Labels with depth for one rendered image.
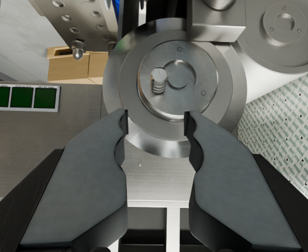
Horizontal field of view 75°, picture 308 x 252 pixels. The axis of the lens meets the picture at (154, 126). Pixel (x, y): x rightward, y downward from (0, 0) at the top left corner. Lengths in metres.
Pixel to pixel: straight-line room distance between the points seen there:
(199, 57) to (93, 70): 2.44
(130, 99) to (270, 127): 0.26
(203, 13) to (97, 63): 2.44
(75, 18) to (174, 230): 0.55
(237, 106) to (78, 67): 2.60
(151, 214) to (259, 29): 0.52
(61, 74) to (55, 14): 2.34
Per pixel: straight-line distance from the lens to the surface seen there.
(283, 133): 0.36
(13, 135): 0.63
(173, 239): 0.58
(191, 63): 0.20
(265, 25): 0.27
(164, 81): 0.16
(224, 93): 0.22
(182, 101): 0.18
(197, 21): 0.21
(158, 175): 0.53
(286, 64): 0.27
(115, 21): 0.49
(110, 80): 0.21
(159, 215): 0.63
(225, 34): 0.22
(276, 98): 0.38
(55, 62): 2.98
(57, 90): 0.60
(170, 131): 0.20
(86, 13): 0.51
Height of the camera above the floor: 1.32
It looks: 8 degrees down
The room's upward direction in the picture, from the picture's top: 178 degrees counter-clockwise
